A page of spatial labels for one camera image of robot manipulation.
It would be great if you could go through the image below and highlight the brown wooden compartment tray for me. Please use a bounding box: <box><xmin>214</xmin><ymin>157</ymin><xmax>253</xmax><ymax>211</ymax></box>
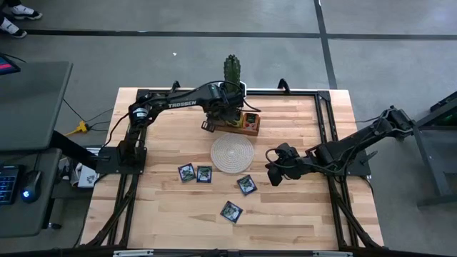
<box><xmin>205</xmin><ymin>110</ymin><xmax>261</xmax><ymax>137</ymax></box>

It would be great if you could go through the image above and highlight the white and black shoe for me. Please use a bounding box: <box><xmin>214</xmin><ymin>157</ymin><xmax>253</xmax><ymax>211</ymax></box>
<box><xmin>9</xmin><ymin>2</ymin><xmax>44</xmax><ymax>21</ymax></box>
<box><xmin>0</xmin><ymin>16</ymin><xmax>29</xmax><ymax>39</ymax></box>

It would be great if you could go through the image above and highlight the grey standing desk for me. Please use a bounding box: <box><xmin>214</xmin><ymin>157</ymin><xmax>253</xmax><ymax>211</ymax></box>
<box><xmin>0</xmin><ymin>60</ymin><xmax>110</xmax><ymax>239</ymax></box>

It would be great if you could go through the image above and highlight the grey metal stand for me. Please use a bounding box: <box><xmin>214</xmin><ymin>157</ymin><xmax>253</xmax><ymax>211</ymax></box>
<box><xmin>394</xmin><ymin>91</ymin><xmax>457</xmax><ymax>208</ymax></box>

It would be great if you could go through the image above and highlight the orange peach tea bag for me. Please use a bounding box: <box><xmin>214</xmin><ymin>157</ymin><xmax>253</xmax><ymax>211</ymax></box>
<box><xmin>241</xmin><ymin>111</ymin><xmax>261</xmax><ymax>131</ymax></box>

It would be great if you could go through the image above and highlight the green cactus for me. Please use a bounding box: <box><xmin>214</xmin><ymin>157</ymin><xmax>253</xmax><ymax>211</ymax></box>
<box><xmin>223</xmin><ymin>54</ymin><xmax>242</xmax><ymax>94</ymax></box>

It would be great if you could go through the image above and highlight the round woven rope coaster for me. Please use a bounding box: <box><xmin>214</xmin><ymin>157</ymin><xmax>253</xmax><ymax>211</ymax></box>
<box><xmin>210</xmin><ymin>132</ymin><xmax>256</xmax><ymax>175</ymax></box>

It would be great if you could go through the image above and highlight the black computer mouse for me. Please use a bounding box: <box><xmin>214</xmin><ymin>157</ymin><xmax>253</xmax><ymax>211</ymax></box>
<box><xmin>20</xmin><ymin>170</ymin><xmax>44</xmax><ymax>205</ymax></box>

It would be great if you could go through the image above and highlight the white printed box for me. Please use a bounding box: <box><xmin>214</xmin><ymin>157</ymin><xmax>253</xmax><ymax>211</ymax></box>
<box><xmin>76</xmin><ymin>166</ymin><xmax>100</xmax><ymax>189</ymax></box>

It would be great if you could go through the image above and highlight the black floor cable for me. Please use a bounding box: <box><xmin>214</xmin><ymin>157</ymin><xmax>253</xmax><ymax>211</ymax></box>
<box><xmin>62</xmin><ymin>98</ymin><xmax>115</xmax><ymax>124</ymax></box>

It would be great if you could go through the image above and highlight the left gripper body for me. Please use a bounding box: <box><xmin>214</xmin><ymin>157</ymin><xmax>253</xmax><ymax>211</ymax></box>
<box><xmin>201</xmin><ymin>93</ymin><xmax>247</xmax><ymax>132</ymax></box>

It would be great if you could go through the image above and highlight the silver metal bracket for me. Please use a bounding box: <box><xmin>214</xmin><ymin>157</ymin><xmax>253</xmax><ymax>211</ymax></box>
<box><xmin>112</xmin><ymin>249</ymin><xmax>154</xmax><ymax>257</ymax></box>
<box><xmin>313</xmin><ymin>251</ymin><xmax>353</xmax><ymax>257</ymax></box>

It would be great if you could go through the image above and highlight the lit computer screen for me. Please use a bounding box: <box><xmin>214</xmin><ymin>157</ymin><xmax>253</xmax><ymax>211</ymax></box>
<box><xmin>0</xmin><ymin>54</ymin><xmax>21</xmax><ymax>76</ymax></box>

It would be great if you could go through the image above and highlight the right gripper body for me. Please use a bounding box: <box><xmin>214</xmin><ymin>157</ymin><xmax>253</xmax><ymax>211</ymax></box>
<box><xmin>264</xmin><ymin>142</ymin><xmax>311</xmax><ymax>187</ymax></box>

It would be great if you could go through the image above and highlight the blue blackcurrant tea bag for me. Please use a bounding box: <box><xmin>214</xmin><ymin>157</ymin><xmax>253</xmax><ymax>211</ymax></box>
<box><xmin>236</xmin><ymin>173</ymin><xmax>258</xmax><ymax>197</ymax></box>
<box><xmin>196</xmin><ymin>164</ymin><xmax>214</xmax><ymax>184</ymax></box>
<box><xmin>219</xmin><ymin>200</ymin><xmax>244</xmax><ymax>225</ymax></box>
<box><xmin>177</xmin><ymin>162</ymin><xmax>197</xmax><ymax>184</ymax></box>

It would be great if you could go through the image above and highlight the black backlit keyboard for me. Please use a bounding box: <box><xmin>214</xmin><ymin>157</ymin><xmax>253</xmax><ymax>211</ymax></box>
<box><xmin>0</xmin><ymin>164</ymin><xmax>21</xmax><ymax>206</ymax></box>

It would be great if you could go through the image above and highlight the black table edge rail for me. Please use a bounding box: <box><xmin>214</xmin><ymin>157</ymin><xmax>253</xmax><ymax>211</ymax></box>
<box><xmin>0</xmin><ymin>245</ymin><xmax>457</xmax><ymax>257</ymax></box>

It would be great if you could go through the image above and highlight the yellow power plug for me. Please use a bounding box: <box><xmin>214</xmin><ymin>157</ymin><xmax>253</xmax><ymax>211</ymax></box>
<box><xmin>66</xmin><ymin>120</ymin><xmax>90</xmax><ymax>136</ymax></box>

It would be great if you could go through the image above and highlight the green yellow lemon tea bag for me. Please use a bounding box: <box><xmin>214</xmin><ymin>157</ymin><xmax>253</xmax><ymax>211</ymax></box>
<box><xmin>227</xmin><ymin>114</ymin><xmax>244</xmax><ymax>129</ymax></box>

